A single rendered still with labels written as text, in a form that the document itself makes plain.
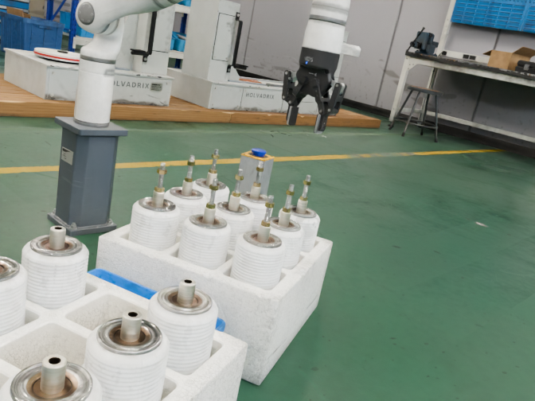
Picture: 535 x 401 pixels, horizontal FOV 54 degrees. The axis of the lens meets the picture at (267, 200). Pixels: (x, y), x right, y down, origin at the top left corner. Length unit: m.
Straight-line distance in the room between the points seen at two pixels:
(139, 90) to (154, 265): 2.40
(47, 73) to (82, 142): 1.62
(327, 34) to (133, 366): 0.67
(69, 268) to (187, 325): 0.22
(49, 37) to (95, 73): 4.15
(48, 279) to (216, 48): 3.04
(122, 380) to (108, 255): 0.50
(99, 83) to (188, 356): 0.92
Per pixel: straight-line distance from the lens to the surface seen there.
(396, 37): 6.63
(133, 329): 0.65
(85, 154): 1.50
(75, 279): 0.86
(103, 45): 1.51
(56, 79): 3.11
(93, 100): 1.50
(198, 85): 3.81
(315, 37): 1.02
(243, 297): 0.98
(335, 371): 1.15
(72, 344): 0.82
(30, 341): 0.82
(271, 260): 0.98
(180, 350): 0.74
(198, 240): 1.02
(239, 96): 3.89
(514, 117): 5.98
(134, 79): 3.34
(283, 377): 1.09
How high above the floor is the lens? 0.61
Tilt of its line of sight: 17 degrees down
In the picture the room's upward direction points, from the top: 12 degrees clockwise
